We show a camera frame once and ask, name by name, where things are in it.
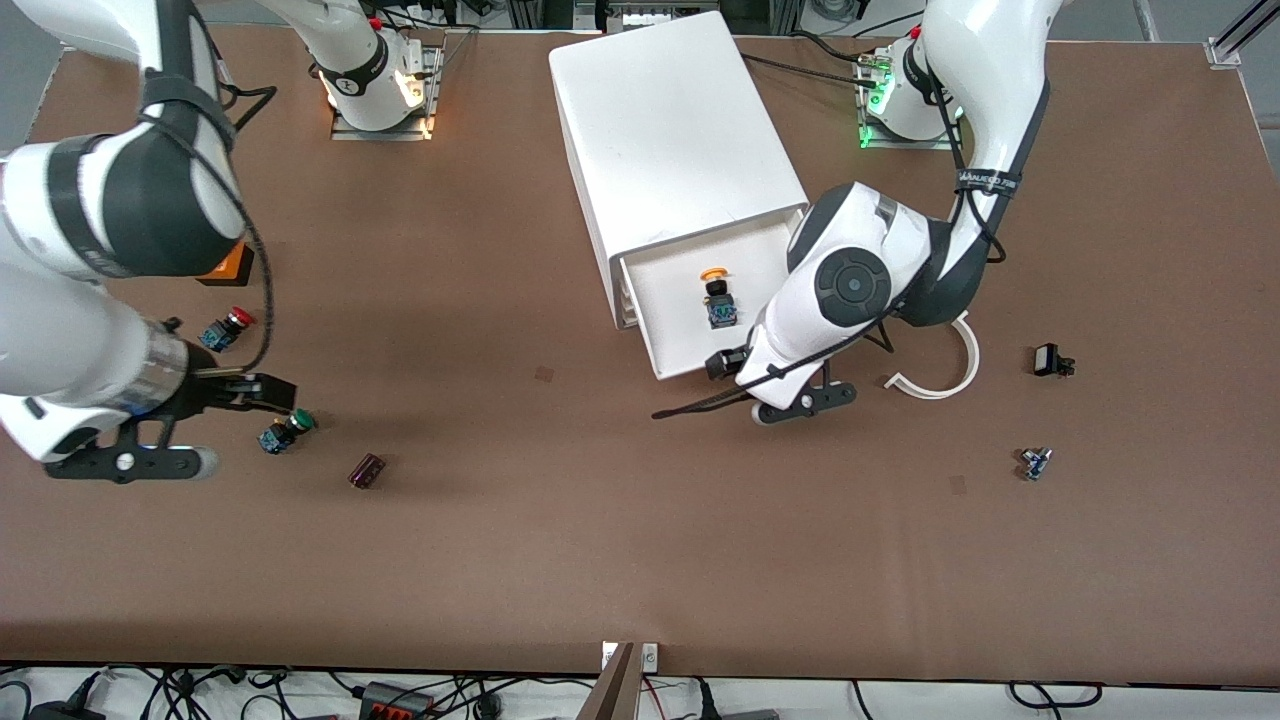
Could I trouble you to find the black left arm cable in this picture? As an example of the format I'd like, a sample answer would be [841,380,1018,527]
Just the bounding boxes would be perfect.
[765,55,1006,386]

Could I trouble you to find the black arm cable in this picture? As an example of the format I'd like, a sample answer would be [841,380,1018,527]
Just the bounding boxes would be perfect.
[765,55,1006,386]
[205,75,279,376]

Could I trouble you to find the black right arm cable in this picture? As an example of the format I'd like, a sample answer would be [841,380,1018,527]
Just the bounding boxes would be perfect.
[205,75,279,376]

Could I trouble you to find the black power strip red switches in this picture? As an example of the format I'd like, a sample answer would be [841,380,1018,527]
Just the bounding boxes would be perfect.
[360,682,438,720]

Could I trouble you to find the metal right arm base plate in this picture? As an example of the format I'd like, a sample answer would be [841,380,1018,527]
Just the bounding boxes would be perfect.
[330,40,446,141]

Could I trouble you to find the green push button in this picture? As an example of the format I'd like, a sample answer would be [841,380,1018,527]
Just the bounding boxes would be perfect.
[258,408,316,456]

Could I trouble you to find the red push button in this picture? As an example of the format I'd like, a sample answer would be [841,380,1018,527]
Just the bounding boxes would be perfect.
[198,307,257,353]

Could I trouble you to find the aluminium frame post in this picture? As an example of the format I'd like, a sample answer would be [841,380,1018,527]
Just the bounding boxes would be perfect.
[1205,0,1280,69]

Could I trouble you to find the white curved plastic clip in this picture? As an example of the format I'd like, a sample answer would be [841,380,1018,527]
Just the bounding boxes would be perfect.
[885,312,981,401]

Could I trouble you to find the yellow push button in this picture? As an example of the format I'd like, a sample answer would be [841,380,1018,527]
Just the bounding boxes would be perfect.
[700,266,741,331]

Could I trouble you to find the orange box with hole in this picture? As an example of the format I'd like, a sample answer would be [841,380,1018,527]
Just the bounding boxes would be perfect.
[195,243,255,288]

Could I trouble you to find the white plastic drawer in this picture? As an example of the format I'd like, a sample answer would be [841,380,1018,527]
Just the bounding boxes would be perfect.
[620,218,807,381]

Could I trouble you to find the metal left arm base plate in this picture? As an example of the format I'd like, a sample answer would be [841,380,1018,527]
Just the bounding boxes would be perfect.
[855,45,966,151]

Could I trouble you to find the black cable on table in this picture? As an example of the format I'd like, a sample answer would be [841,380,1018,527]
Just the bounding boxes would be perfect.
[743,52,883,89]

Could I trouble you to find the white drawer cabinet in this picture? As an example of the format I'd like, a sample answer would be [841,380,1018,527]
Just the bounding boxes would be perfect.
[549,10,809,329]

